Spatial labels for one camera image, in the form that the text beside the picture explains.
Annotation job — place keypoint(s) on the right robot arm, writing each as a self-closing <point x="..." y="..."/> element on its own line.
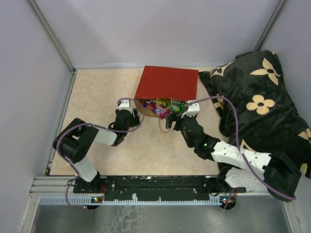
<point x="275" y="171"/>

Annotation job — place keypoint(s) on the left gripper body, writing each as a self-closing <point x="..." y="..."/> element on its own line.
<point x="134" y="121"/>

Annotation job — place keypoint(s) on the green Fox's spring tea packet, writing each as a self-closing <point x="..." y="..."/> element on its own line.
<point x="177" y="106"/>

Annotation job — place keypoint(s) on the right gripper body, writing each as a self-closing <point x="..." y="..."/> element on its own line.
<point x="185" y="117"/>

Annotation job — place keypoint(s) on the purple snack packet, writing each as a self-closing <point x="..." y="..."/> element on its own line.
<point x="161" y="107"/>

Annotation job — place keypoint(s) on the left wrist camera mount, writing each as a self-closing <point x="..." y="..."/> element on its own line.
<point x="124" y="104"/>

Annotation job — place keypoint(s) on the black floral blanket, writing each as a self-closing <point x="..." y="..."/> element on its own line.
<point x="255" y="109"/>

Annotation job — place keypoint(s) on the red paper bag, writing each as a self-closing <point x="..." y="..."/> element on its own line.
<point x="165" y="83"/>

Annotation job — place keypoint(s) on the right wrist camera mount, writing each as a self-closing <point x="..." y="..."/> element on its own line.
<point x="191" y="109"/>

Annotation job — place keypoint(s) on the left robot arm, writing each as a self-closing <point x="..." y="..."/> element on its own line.
<point x="74" y="142"/>

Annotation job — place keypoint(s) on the aluminium frame rail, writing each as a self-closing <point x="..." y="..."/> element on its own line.
<point x="58" y="190"/>

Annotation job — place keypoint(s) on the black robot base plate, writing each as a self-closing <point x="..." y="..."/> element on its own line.
<point x="154" y="188"/>

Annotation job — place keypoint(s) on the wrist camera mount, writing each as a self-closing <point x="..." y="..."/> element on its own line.
<point x="191" y="109"/>
<point x="124" y="104"/>

